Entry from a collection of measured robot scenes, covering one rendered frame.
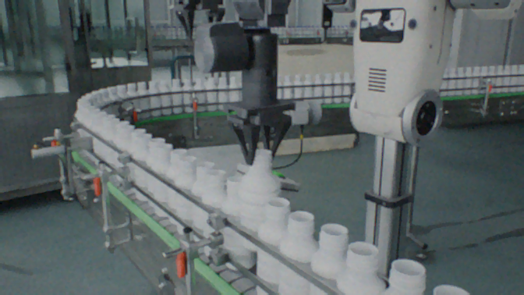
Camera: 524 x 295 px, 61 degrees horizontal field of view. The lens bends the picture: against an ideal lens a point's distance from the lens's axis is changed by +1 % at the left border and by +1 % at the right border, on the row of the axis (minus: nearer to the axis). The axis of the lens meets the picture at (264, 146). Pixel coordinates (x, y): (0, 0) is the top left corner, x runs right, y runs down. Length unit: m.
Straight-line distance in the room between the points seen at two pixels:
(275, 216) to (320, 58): 4.30
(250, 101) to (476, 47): 6.18
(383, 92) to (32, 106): 2.96
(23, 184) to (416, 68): 3.22
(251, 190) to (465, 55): 6.08
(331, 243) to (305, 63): 4.30
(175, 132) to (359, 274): 1.73
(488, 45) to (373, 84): 5.70
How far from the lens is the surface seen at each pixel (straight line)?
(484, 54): 6.88
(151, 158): 1.07
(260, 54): 0.66
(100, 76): 5.82
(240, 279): 0.81
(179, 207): 0.93
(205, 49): 0.63
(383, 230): 1.37
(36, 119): 3.76
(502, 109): 3.21
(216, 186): 0.81
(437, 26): 1.22
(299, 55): 4.81
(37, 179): 3.87
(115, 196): 1.25
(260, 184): 0.70
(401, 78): 1.19
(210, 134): 2.25
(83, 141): 1.48
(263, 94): 0.67
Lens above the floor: 1.43
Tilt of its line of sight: 16 degrees down
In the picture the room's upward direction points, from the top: straight up
